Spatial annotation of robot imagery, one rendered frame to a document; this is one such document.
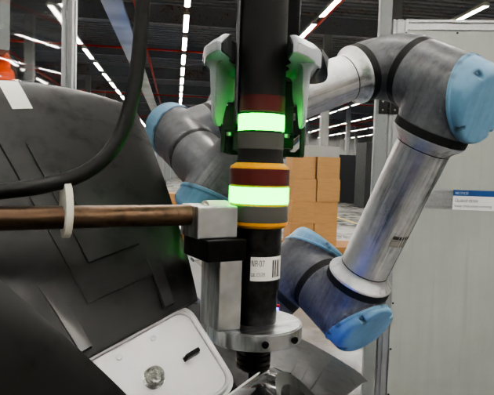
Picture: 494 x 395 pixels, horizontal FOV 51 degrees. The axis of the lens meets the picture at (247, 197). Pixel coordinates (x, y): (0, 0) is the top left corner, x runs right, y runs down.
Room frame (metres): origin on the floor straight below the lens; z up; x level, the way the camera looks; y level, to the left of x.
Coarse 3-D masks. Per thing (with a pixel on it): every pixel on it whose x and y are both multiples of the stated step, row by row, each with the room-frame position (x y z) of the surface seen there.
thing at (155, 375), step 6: (156, 366) 0.31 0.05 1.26; (144, 372) 0.32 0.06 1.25; (150, 372) 0.31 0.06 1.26; (156, 372) 0.32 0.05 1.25; (162, 372) 0.31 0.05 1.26; (144, 378) 0.31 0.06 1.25; (150, 378) 0.31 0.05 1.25; (156, 378) 0.31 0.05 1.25; (162, 378) 0.31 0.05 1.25; (144, 384) 0.31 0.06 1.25; (150, 384) 0.31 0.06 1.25; (156, 384) 0.31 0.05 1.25
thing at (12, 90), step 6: (0, 84) 0.41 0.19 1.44; (6, 84) 0.41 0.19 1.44; (12, 84) 0.41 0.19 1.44; (18, 84) 0.42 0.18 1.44; (6, 90) 0.41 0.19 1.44; (12, 90) 0.41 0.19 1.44; (18, 90) 0.41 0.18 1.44; (6, 96) 0.40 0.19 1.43; (12, 96) 0.40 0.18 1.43; (18, 96) 0.41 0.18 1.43; (24, 96) 0.41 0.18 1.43; (12, 102) 0.40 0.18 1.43; (18, 102) 0.40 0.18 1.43; (24, 102) 0.41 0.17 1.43; (18, 108) 0.40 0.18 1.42
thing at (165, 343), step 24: (192, 312) 0.35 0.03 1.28; (144, 336) 0.33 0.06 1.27; (168, 336) 0.33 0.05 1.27; (192, 336) 0.34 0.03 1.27; (96, 360) 0.31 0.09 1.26; (120, 360) 0.32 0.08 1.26; (144, 360) 0.32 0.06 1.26; (168, 360) 0.33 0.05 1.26; (192, 360) 0.33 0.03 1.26; (216, 360) 0.33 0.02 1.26; (120, 384) 0.31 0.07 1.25; (168, 384) 0.32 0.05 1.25; (192, 384) 0.32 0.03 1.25; (216, 384) 0.32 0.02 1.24
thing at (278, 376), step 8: (272, 368) 0.30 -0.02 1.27; (256, 376) 0.29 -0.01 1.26; (264, 376) 0.28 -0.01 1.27; (272, 376) 0.29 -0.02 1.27; (280, 376) 0.30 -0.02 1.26; (288, 376) 0.31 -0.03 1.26; (248, 384) 0.29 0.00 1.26; (256, 384) 0.28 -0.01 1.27; (264, 384) 0.27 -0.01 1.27; (272, 384) 0.28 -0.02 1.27; (280, 384) 0.29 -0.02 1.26; (288, 384) 0.30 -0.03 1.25; (296, 384) 0.32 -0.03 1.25; (240, 392) 0.28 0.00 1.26; (248, 392) 0.28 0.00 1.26; (256, 392) 0.27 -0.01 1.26; (264, 392) 0.27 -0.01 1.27; (272, 392) 0.27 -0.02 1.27; (280, 392) 0.28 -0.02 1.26; (288, 392) 0.31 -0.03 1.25; (296, 392) 0.32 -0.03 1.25; (304, 392) 0.32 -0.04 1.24
